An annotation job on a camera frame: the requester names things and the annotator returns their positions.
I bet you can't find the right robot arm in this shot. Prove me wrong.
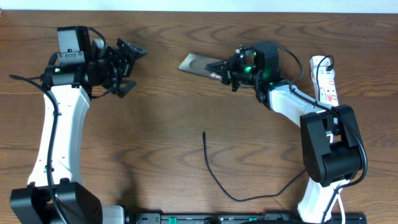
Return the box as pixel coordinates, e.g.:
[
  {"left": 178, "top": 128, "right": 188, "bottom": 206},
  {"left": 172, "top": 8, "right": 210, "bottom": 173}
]
[{"left": 205, "top": 41, "right": 368, "bottom": 223}]

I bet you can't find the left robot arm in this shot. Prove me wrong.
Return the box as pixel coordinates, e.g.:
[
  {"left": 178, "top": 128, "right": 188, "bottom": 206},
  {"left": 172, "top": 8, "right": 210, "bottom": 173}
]
[{"left": 10, "top": 39, "right": 146, "bottom": 223}]

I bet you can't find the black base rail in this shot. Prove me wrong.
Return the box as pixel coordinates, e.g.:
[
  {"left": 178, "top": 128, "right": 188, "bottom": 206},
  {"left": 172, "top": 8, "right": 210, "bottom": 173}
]
[{"left": 133, "top": 212, "right": 368, "bottom": 224}]

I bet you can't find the black charging cable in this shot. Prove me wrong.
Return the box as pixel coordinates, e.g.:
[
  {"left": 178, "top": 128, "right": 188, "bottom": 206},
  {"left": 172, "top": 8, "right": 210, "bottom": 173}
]
[{"left": 202, "top": 55, "right": 335, "bottom": 203}]

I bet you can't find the white power strip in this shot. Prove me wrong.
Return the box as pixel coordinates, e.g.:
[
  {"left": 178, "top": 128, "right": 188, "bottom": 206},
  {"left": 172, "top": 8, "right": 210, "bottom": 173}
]
[{"left": 310, "top": 55, "right": 339, "bottom": 106}]

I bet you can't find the black USB charger plug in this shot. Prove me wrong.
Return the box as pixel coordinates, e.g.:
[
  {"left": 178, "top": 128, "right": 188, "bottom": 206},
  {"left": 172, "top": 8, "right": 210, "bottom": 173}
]
[{"left": 326, "top": 64, "right": 333, "bottom": 72}]

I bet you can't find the Galaxy S25 Ultra smartphone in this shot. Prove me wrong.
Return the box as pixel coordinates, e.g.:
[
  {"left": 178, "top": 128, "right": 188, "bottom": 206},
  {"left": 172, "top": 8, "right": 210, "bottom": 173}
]
[{"left": 178, "top": 54, "right": 229, "bottom": 82}]

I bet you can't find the white power strip cord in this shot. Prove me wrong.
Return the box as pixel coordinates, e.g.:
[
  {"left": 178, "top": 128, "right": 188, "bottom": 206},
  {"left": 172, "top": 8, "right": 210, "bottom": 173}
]
[{"left": 335, "top": 192, "right": 346, "bottom": 224}]

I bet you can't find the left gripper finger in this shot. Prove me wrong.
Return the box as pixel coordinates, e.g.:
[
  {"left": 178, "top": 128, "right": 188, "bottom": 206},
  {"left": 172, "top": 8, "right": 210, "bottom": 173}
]
[
  {"left": 117, "top": 39, "right": 147, "bottom": 61},
  {"left": 116, "top": 80, "right": 136, "bottom": 98}
]

